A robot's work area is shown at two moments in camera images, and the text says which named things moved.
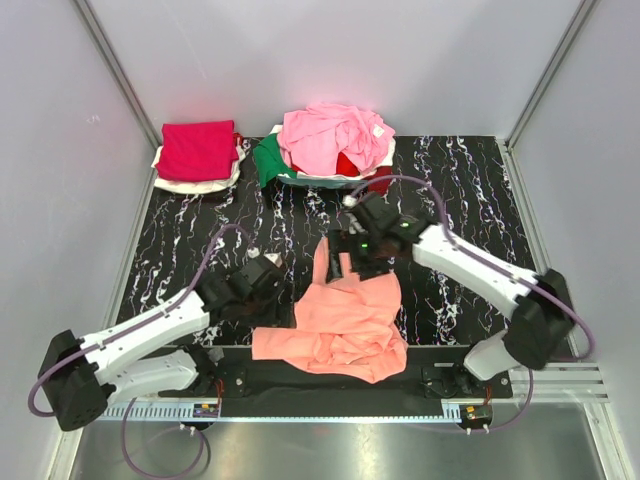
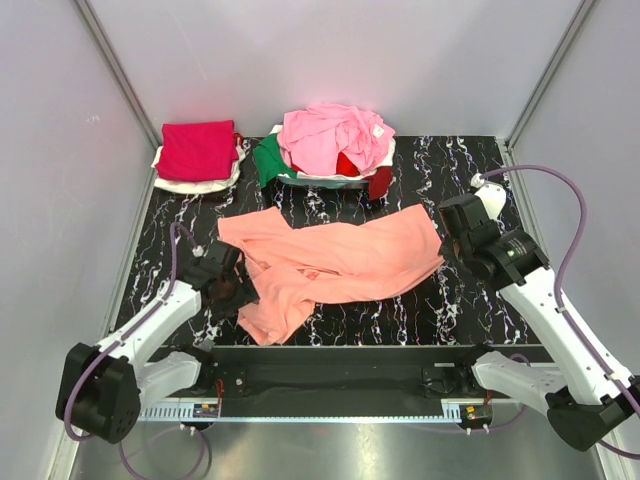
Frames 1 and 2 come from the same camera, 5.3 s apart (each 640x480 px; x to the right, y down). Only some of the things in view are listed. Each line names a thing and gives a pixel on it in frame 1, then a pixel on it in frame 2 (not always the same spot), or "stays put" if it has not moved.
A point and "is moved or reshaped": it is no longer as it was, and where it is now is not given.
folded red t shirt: [237, 135] stays put
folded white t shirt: [201, 186] stays put
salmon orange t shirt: [344, 326] is moved or reshaped
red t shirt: [378, 187] stays put
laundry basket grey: [320, 183] stays put
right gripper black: [343, 241] to [447, 238]
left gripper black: [279, 316] to [245, 294]
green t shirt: [270, 161] stays put
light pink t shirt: [313, 137] stays put
